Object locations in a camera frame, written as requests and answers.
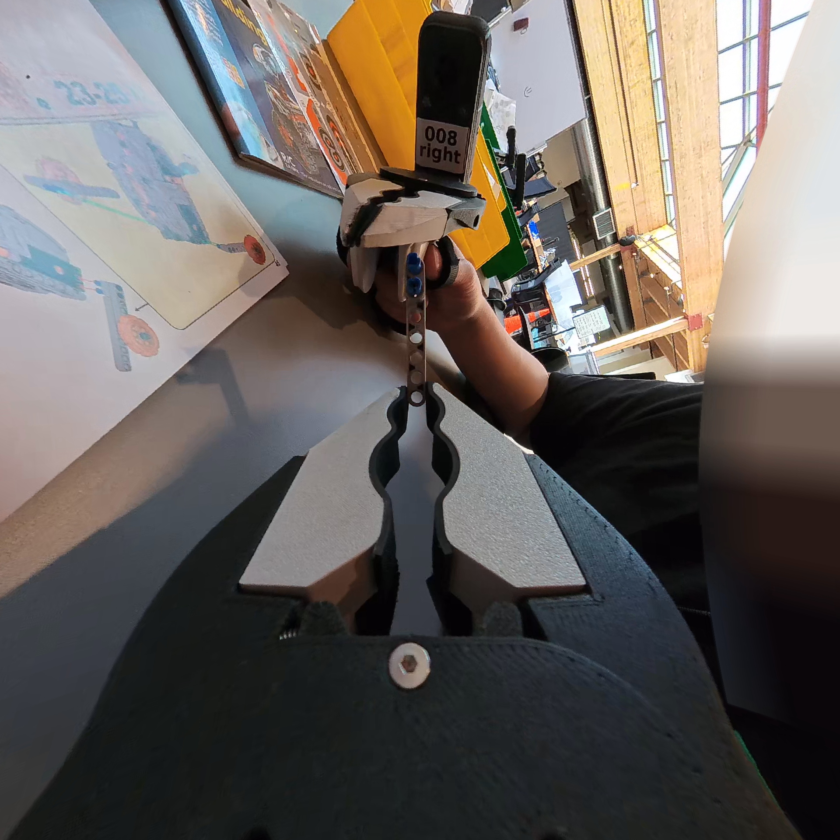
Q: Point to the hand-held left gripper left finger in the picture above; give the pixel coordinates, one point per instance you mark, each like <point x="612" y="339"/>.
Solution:
<point x="315" y="518"/>

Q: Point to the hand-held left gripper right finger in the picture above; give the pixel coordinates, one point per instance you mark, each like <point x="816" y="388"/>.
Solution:
<point x="505" y="525"/>

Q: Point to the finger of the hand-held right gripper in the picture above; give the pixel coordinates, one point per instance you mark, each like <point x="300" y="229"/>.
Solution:
<point x="410" y="220"/>
<point x="367" y="190"/>

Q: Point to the blue connector pin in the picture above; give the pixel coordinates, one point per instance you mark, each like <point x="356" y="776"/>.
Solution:
<point x="413" y="286"/>
<point x="412" y="263"/>

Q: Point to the grey perforated toy beam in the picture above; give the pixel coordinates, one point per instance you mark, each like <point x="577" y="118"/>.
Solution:
<point x="410" y="328"/>

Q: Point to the person's right forearm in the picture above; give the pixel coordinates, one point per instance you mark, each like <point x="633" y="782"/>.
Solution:
<point x="505" y="374"/>

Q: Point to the person's right hand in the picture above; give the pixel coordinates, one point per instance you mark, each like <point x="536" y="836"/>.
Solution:
<point x="456" y="302"/>

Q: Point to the yellow plastic bin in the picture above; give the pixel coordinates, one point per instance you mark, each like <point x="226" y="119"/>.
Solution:
<point x="377" y="52"/>

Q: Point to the white board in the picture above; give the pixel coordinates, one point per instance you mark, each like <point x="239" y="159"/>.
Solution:
<point x="544" y="65"/>

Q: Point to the green plastic bin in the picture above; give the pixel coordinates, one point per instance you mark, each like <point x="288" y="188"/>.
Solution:
<point x="508" y="253"/>

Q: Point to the person's black shirt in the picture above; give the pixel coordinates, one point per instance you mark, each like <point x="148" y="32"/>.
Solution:
<point x="623" y="453"/>

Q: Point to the printed toy set box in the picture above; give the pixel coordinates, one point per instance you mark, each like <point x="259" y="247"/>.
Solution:
<point x="262" y="85"/>

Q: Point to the orange traffic cone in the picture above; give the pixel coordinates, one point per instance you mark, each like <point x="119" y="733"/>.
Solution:
<point x="525" y="321"/>

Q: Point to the white printed sign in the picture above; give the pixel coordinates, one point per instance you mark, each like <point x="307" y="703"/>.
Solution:
<point x="590" y="323"/>

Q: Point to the building instruction booklet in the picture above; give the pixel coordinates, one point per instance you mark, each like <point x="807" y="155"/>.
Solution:
<point x="65" y="394"/>

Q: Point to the window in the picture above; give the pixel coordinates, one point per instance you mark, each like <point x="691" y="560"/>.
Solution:
<point x="748" y="52"/>

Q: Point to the silver ventilation duct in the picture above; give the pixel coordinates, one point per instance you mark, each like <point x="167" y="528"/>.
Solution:
<point x="590" y="170"/>

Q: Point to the wall vent grille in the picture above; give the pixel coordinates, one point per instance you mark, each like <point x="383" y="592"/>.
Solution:
<point x="604" y="224"/>

